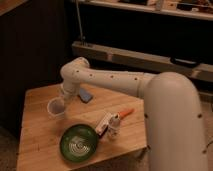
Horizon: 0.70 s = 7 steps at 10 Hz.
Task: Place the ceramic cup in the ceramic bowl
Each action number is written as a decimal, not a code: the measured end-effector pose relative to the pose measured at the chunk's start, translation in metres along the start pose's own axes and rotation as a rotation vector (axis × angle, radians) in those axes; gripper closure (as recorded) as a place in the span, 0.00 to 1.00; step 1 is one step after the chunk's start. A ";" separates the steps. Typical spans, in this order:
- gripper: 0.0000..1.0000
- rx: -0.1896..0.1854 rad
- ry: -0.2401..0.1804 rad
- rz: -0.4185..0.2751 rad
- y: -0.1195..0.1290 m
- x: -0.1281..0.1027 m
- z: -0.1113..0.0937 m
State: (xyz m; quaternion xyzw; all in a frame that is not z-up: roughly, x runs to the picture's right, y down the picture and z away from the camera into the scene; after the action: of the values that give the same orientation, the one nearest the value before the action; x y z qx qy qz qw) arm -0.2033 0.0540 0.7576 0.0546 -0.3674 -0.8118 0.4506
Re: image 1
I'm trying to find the translucent plastic cup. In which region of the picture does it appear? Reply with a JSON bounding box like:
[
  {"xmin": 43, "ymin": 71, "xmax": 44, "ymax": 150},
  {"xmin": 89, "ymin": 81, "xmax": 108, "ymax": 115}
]
[{"xmin": 47, "ymin": 97, "xmax": 66, "ymax": 118}]

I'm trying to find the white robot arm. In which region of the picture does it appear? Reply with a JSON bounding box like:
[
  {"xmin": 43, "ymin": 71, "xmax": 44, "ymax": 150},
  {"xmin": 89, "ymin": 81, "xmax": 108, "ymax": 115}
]
[{"xmin": 60, "ymin": 57, "xmax": 209, "ymax": 171}]

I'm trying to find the metal vertical pole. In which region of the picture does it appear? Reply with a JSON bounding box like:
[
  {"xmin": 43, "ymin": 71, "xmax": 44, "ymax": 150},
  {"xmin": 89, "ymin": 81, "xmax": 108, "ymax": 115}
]
[{"xmin": 75, "ymin": 0, "xmax": 85, "ymax": 45}]

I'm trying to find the green ceramic bowl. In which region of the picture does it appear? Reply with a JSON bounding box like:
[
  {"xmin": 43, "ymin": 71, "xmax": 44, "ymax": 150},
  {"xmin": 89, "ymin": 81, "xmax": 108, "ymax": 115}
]
[{"xmin": 59, "ymin": 124, "xmax": 99, "ymax": 163}]

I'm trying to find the white red packet box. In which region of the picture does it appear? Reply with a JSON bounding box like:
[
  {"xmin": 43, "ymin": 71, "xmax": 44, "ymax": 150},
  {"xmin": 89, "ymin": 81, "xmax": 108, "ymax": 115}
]
[{"xmin": 95, "ymin": 113, "xmax": 112, "ymax": 137}]

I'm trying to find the orange carrot toy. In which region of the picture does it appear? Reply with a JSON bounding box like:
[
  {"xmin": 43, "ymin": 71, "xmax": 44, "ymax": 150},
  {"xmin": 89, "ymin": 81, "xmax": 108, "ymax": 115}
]
[{"xmin": 118, "ymin": 108, "xmax": 134, "ymax": 119}]

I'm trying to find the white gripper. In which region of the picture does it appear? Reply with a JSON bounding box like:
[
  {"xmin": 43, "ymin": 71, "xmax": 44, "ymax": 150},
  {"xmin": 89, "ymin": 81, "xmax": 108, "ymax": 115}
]
[{"xmin": 60, "ymin": 85, "xmax": 79, "ymax": 103}]

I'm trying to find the upper wooden shelf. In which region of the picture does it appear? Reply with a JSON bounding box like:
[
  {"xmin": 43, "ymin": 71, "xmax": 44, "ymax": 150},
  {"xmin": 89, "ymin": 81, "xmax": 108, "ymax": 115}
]
[{"xmin": 78, "ymin": 0, "xmax": 213, "ymax": 21}]

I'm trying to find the long metal case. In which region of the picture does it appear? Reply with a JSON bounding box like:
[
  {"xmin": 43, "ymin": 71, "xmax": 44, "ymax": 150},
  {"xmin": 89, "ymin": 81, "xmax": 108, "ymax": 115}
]
[{"xmin": 71, "ymin": 41, "xmax": 213, "ymax": 82}]

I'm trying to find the blue sponge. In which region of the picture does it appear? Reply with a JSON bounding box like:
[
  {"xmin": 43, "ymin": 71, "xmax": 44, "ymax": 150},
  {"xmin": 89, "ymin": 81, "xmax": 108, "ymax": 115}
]
[{"xmin": 79, "ymin": 88, "xmax": 93, "ymax": 103}]

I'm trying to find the wooden table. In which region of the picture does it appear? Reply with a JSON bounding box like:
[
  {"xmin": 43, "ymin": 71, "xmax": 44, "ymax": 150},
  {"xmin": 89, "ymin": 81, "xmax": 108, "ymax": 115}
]
[{"xmin": 17, "ymin": 85, "xmax": 146, "ymax": 171}]

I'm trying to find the small silver shaker bottle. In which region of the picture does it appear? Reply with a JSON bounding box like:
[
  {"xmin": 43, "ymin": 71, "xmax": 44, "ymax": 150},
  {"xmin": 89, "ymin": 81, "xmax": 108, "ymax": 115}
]
[{"xmin": 107, "ymin": 115, "xmax": 121, "ymax": 139}]

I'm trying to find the black case handle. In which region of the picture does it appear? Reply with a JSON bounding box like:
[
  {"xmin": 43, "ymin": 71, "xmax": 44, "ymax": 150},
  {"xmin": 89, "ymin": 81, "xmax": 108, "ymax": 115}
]
[{"xmin": 170, "ymin": 57, "xmax": 201, "ymax": 68}]

